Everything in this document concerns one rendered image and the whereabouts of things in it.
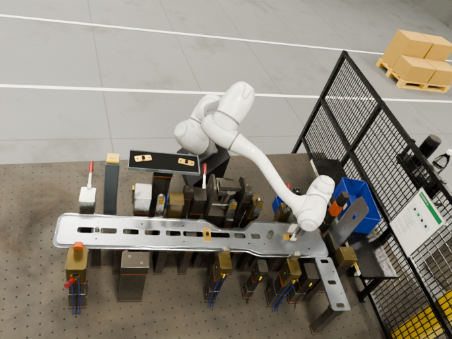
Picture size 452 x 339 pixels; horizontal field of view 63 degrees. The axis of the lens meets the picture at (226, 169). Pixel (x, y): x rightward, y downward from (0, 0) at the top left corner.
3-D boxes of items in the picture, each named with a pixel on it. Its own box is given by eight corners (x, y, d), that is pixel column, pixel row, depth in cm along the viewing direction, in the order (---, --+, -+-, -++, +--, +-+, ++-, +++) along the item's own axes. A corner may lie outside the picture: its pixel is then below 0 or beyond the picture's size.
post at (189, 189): (173, 236, 216) (185, 191, 189) (172, 229, 219) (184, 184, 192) (181, 236, 217) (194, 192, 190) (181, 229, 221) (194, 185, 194)
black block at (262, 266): (243, 305, 197) (260, 277, 177) (240, 288, 203) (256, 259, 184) (252, 305, 198) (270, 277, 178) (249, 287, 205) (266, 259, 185)
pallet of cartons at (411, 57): (372, 64, 681) (393, 28, 635) (417, 67, 729) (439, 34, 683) (402, 91, 627) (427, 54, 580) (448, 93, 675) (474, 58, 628)
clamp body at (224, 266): (204, 308, 190) (220, 274, 166) (202, 287, 198) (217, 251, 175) (216, 308, 191) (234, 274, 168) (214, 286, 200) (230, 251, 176)
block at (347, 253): (315, 292, 213) (344, 259, 189) (311, 280, 219) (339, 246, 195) (327, 292, 215) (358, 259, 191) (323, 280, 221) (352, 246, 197)
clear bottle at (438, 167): (424, 182, 191) (449, 155, 178) (418, 173, 196) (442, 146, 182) (434, 183, 193) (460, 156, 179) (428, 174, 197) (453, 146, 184)
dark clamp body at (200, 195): (181, 241, 215) (194, 200, 189) (180, 225, 223) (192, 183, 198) (193, 242, 217) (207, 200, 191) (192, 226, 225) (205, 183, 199)
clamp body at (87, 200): (79, 244, 197) (78, 201, 173) (82, 226, 206) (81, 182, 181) (93, 245, 199) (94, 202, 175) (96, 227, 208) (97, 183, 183)
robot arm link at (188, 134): (185, 151, 248) (164, 136, 231) (200, 128, 249) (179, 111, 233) (200, 159, 237) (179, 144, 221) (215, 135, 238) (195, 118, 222)
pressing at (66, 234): (50, 253, 159) (50, 251, 158) (59, 212, 175) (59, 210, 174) (329, 258, 197) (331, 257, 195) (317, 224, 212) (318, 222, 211)
